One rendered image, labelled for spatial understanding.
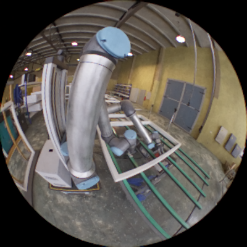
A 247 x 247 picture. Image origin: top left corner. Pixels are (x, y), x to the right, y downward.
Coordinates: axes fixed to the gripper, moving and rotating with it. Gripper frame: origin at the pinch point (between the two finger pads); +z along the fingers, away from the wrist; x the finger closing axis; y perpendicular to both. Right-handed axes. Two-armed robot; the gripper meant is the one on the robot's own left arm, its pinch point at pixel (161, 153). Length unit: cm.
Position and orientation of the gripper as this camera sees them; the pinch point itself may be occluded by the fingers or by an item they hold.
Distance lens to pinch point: 115.1
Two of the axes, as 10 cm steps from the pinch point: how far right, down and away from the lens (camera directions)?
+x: 8.8, -0.3, 4.7
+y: 4.1, -4.4, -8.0
